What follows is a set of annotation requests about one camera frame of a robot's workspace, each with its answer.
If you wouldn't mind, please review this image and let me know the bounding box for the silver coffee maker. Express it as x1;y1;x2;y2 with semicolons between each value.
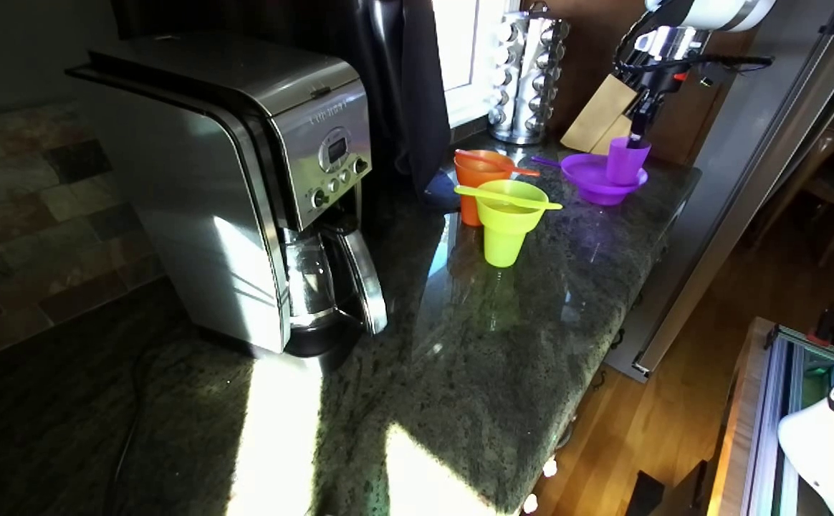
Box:
69;31;371;353

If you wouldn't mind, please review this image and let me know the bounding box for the green plastic spoon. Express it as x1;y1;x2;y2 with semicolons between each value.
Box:
456;186;562;213

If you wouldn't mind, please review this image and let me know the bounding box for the purple plastic cup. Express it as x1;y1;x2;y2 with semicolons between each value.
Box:
608;138;651;186

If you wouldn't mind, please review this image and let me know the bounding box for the purple plastic plate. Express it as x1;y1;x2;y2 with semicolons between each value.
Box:
559;154;647;194

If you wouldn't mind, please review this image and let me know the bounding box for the dark hanging cloth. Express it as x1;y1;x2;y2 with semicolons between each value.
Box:
356;0;450;193

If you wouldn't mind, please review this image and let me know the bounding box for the orange plastic cup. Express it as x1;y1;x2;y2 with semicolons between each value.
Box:
452;146;525;230

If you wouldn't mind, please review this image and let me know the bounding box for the orange plastic spoon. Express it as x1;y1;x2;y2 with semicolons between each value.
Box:
456;150;539;178

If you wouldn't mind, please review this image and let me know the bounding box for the green plastic cup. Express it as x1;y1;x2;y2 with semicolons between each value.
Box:
475;181;551;270

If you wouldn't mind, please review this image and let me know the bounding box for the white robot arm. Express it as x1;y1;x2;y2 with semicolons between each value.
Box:
612;0;777;146

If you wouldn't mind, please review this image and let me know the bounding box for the purple plastic bowl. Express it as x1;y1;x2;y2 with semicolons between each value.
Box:
579;190;629;209

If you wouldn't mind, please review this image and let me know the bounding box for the glass coffee carafe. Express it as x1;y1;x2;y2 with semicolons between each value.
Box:
285;224;389;359

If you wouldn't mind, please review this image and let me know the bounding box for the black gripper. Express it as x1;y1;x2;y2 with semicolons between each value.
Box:
612;27;771;150

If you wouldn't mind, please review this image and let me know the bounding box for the chrome spice rack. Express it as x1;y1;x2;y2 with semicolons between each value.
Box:
488;4;571;146

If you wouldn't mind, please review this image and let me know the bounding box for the wooden knife block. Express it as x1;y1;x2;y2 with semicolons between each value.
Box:
562;74;637;154

